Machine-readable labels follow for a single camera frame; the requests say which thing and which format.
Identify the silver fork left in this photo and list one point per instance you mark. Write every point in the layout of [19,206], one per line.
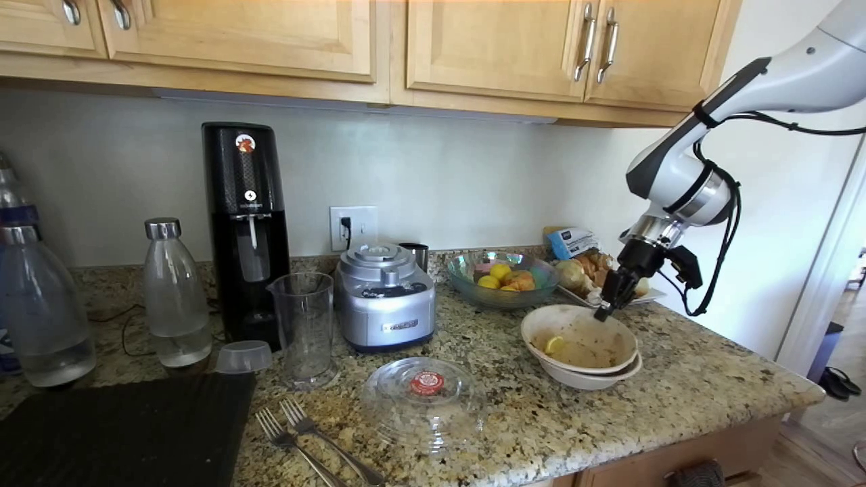
[280,437]

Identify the small clear water bottle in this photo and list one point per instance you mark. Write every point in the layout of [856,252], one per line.
[175,298]

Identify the small grey plastic cap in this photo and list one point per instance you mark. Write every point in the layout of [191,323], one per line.
[244,358]

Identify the glass fruit bowl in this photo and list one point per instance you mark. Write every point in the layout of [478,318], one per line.
[502,280]

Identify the beige speckled bowl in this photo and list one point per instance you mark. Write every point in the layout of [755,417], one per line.
[573,338]
[590,381]

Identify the black drying mat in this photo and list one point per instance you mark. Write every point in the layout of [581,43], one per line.
[151,433]

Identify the glass lid red knob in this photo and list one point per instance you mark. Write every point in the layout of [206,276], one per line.
[423,404]

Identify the clear plastic measuring cup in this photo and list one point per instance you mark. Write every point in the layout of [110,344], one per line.
[307,333]

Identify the white rectangular vegetable plate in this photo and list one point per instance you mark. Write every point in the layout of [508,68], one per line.
[589,292]

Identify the silver fork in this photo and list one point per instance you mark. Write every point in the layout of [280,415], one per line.
[280,437]
[303,426]

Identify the large clear water bottle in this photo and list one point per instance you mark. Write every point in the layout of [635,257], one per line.
[40,303]

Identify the blue white snack bag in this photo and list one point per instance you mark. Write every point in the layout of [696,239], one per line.
[570,241]

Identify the steel cup behind processor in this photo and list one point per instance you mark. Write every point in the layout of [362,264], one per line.
[417,252]

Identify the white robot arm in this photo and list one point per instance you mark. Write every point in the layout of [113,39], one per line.
[693,203]

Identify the white wall outlet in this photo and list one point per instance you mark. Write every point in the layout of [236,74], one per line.
[352,225]

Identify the wooden lower cabinets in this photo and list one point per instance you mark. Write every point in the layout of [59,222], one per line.
[731,450]

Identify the silver food processor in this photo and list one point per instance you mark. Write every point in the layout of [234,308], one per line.
[383,298]

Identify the black soda maker machine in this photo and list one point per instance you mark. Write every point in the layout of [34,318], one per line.
[247,225]

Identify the wooden upper cabinets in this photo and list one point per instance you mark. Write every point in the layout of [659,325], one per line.
[578,59]

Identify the wooden cabinets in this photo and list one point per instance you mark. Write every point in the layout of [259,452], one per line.
[731,450]
[578,59]

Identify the silver fork right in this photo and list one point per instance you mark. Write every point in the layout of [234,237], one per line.
[303,426]

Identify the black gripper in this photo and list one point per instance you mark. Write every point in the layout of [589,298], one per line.
[640,260]

